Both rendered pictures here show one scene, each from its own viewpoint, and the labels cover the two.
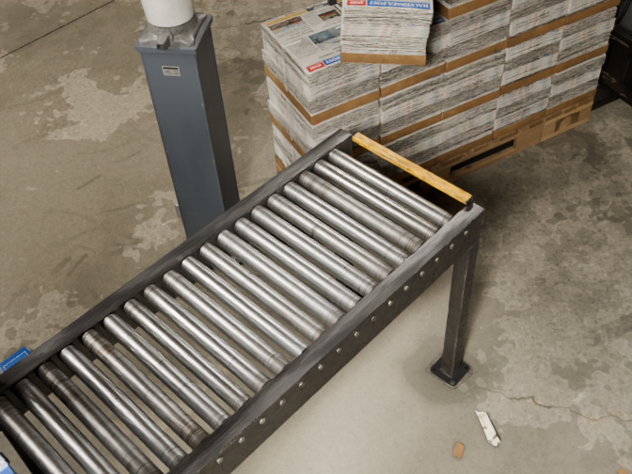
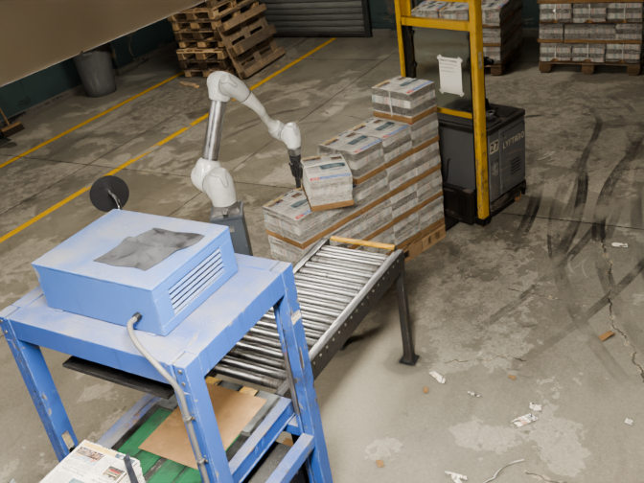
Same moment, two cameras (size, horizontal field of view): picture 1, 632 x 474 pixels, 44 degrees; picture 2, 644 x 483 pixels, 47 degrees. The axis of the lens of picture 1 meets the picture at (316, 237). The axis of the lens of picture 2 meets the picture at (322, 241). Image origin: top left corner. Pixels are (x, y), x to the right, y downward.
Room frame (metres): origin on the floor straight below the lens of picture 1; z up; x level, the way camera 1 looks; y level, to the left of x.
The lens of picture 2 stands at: (-2.04, 0.79, 3.00)
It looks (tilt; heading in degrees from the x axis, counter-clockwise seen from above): 29 degrees down; 347
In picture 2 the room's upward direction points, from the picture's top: 9 degrees counter-clockwise
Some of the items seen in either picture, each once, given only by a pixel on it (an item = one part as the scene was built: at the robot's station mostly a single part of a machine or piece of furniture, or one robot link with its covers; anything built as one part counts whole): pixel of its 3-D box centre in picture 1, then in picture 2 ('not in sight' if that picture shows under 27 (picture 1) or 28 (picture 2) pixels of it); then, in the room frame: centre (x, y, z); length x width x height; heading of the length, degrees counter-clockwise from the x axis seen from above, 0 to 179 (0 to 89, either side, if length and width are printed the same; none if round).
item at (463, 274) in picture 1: (458, 310); (404, 315); (1.51, -0.44, 0.34); 0.06 x 0.06 x 0.68; 43
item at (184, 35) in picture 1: (170, 25); (225, 207); (2.20, 0.41, 1.03); 0.22 x 0.18 x 0.06; 167
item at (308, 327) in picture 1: (260, 292); (311, 301); (1.29, 0.15, 0.77); 0.47 x 0.05 x 0.05; 43
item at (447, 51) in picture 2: not in sight; (442, 68); (3.11, -1.51, 1.27); 0.57 x 0.01 x 0.65; 26
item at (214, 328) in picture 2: not in sight; (148, 298); (0.55, 0.94, 1.50); 0.94 x 0.68 x 0.10; 43
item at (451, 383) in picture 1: (450, 369); (409, 358); (1.50, -0.44, 0.01); 0.14 x 0.13 x 0.01; 43
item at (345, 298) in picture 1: (295, 263); (323, 288); (1.38, 0.06, 0.77); 0.47 x 0.05 x 0.05; 43
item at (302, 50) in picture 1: (415, 88); (347, 230); (2.59, -0.45, 0.42); 1.17 x 0.39 x 0.83; 116
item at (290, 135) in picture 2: not in sight; (291, 134); (2.45, -0.13, 1.30); 0.13 x 0.11 x 0.16; 19
